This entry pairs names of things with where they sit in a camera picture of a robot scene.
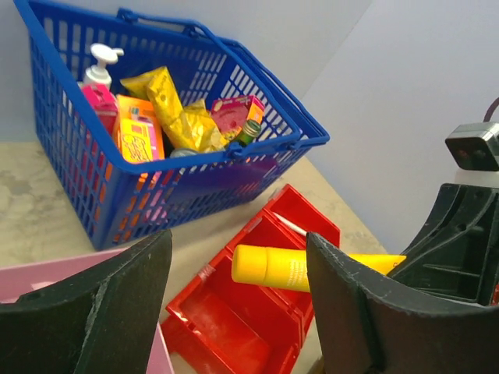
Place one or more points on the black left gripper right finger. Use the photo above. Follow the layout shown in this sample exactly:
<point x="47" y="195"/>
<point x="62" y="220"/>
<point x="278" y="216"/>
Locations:
<point x="369" y="323"/>

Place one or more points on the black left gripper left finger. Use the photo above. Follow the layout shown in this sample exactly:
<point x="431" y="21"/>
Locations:
<point x="100" y="320"/>

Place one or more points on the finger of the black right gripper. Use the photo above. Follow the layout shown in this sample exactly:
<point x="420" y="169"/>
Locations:
<point x="455" y="253"/>

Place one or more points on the pink drawer box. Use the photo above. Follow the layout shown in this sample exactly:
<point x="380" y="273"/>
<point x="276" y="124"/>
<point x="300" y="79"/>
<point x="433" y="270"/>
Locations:
<point x="21" y="279"/>

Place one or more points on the red three-compartment bin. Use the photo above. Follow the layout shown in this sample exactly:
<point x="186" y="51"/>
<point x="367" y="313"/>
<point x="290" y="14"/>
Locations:
<point x="219" y="326"/>

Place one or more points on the orange carton left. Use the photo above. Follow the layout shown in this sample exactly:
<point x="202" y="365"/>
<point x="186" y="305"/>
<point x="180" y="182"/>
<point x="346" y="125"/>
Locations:
<point x="137" y="133"/>

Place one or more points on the yellow green packet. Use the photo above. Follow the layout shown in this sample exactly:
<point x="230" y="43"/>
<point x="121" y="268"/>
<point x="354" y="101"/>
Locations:
<point x="199" y="130"/>

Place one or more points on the pink small box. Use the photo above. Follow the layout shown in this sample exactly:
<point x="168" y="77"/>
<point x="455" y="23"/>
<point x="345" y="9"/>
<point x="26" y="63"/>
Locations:
<point x="103" y="102"/>

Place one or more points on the green glass bottle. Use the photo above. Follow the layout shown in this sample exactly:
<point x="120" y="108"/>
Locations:
<point x="248" y="133"/>

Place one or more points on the orange box in basket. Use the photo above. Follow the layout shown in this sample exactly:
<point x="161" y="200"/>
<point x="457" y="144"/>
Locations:
<point x="230" y="114"/>

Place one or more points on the yellow snack bag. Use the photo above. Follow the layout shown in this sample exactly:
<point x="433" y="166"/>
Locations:
<point x="157" y="87"/>

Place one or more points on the white pump lotion bottle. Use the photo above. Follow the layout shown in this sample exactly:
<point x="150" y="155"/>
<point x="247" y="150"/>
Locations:
<point x="98" y="73"/>

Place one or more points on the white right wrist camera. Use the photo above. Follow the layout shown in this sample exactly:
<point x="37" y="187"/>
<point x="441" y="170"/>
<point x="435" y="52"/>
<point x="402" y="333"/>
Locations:
<point x="474" y="147"/>

